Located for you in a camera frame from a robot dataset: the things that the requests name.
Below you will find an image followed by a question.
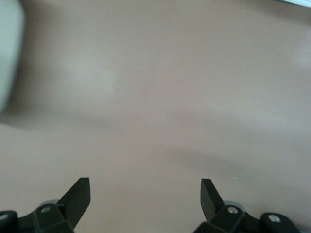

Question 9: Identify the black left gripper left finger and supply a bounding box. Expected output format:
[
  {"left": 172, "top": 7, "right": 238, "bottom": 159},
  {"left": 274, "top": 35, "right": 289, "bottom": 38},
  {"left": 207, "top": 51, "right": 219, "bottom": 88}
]
[{"left": 0, "top": 177, "right": 91, "bottom": 233}]

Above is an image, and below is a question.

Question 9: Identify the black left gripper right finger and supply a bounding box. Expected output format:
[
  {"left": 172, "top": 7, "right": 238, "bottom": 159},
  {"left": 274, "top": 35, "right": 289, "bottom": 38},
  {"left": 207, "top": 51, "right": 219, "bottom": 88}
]
[{"left": 192, "top": 178, "right": 302, "bottom": 233}]

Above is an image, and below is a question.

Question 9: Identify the brown table cover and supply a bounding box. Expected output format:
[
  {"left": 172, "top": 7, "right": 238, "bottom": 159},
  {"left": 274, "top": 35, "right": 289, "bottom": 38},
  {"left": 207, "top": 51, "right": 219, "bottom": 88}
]
[{"left": 0, "top": 0, "right": 311, "bottom": 233}]

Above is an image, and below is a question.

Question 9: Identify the beige chrome toaster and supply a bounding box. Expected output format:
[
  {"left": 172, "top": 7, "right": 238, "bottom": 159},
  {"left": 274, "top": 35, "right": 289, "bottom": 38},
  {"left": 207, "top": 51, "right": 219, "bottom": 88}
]
[{"left": 0, "top": 0, "right": 25, "bottom": 115}]

